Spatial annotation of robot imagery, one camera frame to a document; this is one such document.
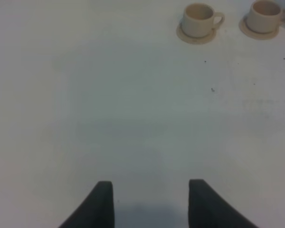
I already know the right beige teacup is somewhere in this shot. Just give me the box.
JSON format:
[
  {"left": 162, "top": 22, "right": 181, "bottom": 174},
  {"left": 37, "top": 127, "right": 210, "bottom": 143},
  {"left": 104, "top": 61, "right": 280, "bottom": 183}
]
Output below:
[{"left": 246, "top": 0, "right": 285, "bottom": 34}]

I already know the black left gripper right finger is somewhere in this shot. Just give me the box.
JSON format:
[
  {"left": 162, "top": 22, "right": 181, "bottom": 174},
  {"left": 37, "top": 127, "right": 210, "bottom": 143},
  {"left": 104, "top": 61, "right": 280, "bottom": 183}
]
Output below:
[{"left": 189, "top": 179, "right": 256, "bottom": 228}]

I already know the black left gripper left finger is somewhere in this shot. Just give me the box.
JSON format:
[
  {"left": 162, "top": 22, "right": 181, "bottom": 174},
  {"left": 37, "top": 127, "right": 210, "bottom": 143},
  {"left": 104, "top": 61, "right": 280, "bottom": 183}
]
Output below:
[{"left": 59, "top": 181, "right": 115, "bottom": 228}]

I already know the right beige cup saucer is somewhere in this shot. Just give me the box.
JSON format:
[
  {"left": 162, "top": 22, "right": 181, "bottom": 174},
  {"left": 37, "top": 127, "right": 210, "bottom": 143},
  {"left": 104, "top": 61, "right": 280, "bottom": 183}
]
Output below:
[{"left": 239, "top": 16, "right": 279, "bottom": 40}]

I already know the beige teacup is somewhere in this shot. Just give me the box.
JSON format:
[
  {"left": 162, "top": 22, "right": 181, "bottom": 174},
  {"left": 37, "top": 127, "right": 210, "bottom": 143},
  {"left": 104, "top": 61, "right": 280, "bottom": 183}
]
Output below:
[
  {"left": 181, "top": 3, "right": 225, "bottom": 38},
  {"left": 246, "top": 0, "right": 285, "bottom": 34}
]

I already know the left beige cup saucer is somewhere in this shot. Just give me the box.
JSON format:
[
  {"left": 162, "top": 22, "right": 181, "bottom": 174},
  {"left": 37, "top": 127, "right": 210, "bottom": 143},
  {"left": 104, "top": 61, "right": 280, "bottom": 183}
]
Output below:
[{"left": 176, "top": 23, "right": 217, "bottom": 45}]

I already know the beige cup saucer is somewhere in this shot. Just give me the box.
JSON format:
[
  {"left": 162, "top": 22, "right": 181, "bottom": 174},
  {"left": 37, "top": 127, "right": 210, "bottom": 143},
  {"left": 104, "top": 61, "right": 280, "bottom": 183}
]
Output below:
[
  {"left": 239, "top": 16, "right": 279, "bottom": 40},
  {"left": 176, "top": 23, "right": 217, "bottom": 45}
]

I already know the left beige teacup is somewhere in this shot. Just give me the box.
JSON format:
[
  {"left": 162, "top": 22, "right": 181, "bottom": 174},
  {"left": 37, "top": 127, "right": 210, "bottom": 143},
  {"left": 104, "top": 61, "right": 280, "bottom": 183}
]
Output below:
[{"left": 181, "top": 3, "right": 225, "bottom": 38}]

